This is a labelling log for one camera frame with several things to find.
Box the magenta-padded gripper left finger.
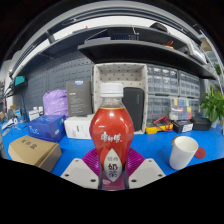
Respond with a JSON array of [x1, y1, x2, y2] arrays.
[[60, 148, 101, 190]]

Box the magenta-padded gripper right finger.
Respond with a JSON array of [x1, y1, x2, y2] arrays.
[[126, 148, 166, 190]]

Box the red drink bottle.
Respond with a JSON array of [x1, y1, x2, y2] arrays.
[[89, 82, 135, 192]]

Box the white cup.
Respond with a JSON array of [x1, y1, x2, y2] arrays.
[[168, 135, 200, 171]]

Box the yellow multimeter with red leads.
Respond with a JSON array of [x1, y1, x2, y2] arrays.
[[145, 115, 174, 135]]

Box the brown cardboard box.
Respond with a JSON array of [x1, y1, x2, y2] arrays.
[[7, 134, 63, 173]]

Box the blue box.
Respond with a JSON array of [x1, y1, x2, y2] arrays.
[[26, 114, 67, 143]]

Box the flat round red coaster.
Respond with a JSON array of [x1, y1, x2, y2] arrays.
[[194, 146, 207, 160]]

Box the black box with white label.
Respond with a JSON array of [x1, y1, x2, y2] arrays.
[[172, 119, 195, 134]]

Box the grey small-parts drawer cabinet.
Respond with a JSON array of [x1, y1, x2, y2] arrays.
[[146, 95, 172, 123], [178, 70, 202, 100], [146, 64, 180, 98]]

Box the black zip pouch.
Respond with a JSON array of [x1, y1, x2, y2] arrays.
[[122, 87, 146, 132]]

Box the drawer cabinet with coloured drawers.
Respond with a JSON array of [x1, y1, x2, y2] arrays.
[[169, 97, 194, 121]]

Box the purple plastic bag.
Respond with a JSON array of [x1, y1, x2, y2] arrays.
[[42, 89, 69, 118]]

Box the small white container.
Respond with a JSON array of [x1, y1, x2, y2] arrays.
[[28, 107, 41, 122]]

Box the black flat case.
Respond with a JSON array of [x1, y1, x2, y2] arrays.
[[190, 115, 213, 132]]

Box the dark grey box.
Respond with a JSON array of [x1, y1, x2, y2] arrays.
[[65, 79, 93, 118]]

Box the green potted plant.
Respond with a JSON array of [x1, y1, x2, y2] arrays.
[[198, 85, 224, 129]]

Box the beige perforated tray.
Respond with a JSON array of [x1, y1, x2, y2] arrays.
[[92, 62, 149, 135]]

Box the black shelf unit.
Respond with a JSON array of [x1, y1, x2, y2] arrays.
[[9, 24, 218, 81]]

